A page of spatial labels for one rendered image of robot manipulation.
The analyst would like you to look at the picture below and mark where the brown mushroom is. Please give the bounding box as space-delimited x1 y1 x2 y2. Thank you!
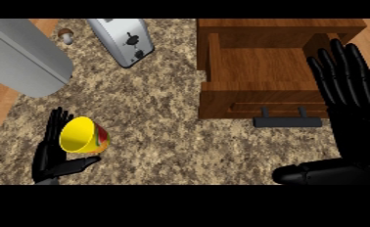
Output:
56 27 76 46

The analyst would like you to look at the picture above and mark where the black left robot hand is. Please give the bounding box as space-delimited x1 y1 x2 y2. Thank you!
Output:
31 106 102 184

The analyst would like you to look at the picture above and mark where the wooden cabinet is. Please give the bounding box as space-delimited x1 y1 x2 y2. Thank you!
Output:
195 19 369 82

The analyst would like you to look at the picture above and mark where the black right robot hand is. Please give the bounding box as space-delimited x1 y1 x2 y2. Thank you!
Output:
272 38 370 186

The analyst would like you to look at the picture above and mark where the silver toaster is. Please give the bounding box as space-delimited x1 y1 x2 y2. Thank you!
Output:
86 19 155 69

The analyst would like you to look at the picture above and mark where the dark grey drawer handle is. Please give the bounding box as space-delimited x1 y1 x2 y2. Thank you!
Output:
252 106 324 129

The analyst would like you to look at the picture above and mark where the yellow cup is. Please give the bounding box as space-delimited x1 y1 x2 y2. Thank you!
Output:
58 115 111 155

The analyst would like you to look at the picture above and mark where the wooden drawer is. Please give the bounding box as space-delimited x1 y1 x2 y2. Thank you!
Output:
198 32 340 120

